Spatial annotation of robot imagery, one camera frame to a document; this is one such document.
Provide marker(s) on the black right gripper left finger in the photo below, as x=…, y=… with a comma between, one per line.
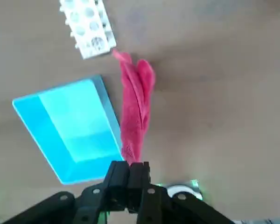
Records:
x=116, y=179

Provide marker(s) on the red cloth rag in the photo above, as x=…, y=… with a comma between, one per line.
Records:
x=135, y=112

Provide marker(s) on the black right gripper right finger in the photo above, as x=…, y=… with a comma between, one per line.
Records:
x=154, y=205

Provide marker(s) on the blue plastic storage box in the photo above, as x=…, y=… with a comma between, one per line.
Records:
x=67, y=130

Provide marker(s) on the white test tube rack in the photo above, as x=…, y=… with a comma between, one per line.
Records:
x=88, y=28

